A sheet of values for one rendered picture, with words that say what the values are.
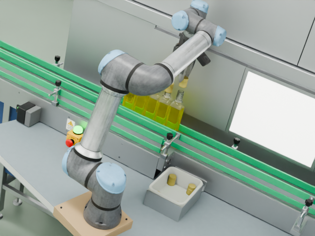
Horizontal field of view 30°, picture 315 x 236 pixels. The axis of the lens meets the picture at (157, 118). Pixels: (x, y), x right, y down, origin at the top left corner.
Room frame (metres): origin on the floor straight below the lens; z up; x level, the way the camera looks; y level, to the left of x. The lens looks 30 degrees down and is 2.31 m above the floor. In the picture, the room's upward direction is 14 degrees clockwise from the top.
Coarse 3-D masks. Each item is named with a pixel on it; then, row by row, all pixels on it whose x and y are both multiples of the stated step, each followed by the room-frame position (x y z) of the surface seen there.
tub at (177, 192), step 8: (168, 168) 2.17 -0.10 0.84; (176, 168) 2.19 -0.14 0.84; (160, 176) 2.10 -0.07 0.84; (168, 176) 2.17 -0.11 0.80; (176, 176) 2.17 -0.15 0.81; (184, 176) 2.16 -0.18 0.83; (192, 176) 2.16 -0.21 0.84; (152, 184) 2.02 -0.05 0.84; (160, 184) 2.10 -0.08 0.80; (176, 184) 2.16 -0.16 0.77; (184, 184) 2.15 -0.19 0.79; (200, 184) 2.11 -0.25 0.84; (160, 192) 1.98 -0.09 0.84; (168, 192) 2.09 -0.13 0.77; (176, 192) 2.11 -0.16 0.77; (184, 192) 2.12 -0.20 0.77; (192, 192) 2.04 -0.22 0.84; (176, 200) 2.05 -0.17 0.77; (184, 200) 2.06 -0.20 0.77
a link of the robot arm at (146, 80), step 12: (204, 24) 2.19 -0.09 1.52; (192, 36) 2.13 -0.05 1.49; (204, 36) 2.13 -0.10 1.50; (216, 36) 2.15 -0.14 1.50; (180, 48) 2.04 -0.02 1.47; (192, 48) 2.05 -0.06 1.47; (204, 48) 2.10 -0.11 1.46; (168, 60) 1.97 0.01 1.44; (180, 60) 1.98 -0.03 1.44; (192, 60) 2.04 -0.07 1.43; (144, 72) 1.87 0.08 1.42; (156, 72) 1.88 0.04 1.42; (168, 72) 1.91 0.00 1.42; (180, 72) 1.99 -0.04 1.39; (132, 84) 1.84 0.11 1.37; (144, 84) 1.84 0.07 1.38; (156, 84) 1.86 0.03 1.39; (168, 84) 1.90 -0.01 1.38
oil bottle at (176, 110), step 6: (174, 102) 2.33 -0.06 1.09; (180, 102) 2.33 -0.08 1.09; (174, 108) 2.32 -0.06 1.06; (180, 108) 2.31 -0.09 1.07; (168, 114) 2.32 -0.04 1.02; (174, 114) 2.31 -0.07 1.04; (180, 114) 2.33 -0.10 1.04; (168, 120) 2.32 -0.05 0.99; (174, 120) 2.31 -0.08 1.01; (180, 120) 2.35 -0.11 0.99; (168, 126) 2.32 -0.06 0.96; (174, 126) 2.31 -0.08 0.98
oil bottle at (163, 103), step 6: (162, 96) 2.35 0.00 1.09; (162, 102) 2.34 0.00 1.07; (168, 102) 2.33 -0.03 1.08; (156, 108) 2.35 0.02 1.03; (162, 108) 2.33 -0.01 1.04; (168, 108) 2.34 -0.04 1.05; (156, 114) 2.34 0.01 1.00; (162, 114) 2.33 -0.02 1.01; (156, 120) 2.34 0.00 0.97; (162, 120) 2.33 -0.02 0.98
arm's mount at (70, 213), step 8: (88, 192) 1.91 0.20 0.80; (72, 200) 1.85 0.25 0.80; (80, 200) 1.86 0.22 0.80; (88, 200) 1.87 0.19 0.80; (56, 208) 1.78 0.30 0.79; (64, 208) 1.79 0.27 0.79; (72, 208) 1.80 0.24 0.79; (80, 208) 1.81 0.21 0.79; (56, 216) 1.77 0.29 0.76; (64, 216) 1.75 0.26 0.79; (72, 216) 1.76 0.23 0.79; (80, 216) 1.77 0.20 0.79; (128, 216) 1.84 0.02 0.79; (64, 224) 1.74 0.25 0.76; (72, 224) 1.72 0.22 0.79; (80, 224) 1.73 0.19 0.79; (88, 224) 1.74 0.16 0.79; (120, 224) 1.79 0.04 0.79; (128, 224) 1.81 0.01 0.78; (72, 232) 1.71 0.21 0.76; (80, 232) 1.69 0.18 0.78; (88, 232) 1.70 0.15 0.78; (96, 232) 1.71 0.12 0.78; (104, 232) 1.72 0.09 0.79; (112, 232) 1.74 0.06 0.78; (120, 232) 1.78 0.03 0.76
